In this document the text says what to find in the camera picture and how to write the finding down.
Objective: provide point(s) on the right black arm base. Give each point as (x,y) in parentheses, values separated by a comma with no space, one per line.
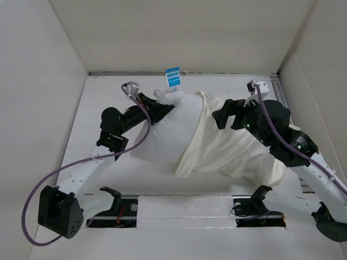
(250,211)

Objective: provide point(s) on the blue pillow care label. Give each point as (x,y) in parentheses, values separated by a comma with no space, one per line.
(173,77)

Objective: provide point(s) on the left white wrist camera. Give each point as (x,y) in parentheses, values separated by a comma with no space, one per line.
(130,89)

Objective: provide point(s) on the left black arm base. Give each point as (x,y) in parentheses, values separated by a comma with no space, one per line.
(110,209)

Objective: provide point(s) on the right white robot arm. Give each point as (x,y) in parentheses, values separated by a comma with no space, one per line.
(269,124)

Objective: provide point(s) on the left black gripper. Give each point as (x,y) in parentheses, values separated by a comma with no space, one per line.
(155,109)

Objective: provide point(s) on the aluminium rail right side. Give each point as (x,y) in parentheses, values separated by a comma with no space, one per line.
(278,90)

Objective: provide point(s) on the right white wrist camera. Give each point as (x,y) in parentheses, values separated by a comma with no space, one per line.
(257,88)

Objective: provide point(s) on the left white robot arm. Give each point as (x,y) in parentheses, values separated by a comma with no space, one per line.
(63,208)

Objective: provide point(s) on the white pillow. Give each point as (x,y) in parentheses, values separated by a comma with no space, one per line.
(169,138)

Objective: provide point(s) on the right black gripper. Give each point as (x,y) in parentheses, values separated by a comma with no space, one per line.
(232,107)

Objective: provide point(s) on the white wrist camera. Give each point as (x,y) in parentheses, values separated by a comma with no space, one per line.
(257,88)
(130,89)

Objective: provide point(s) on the cream pillowcase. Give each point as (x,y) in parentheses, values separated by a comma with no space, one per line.
(234,153)

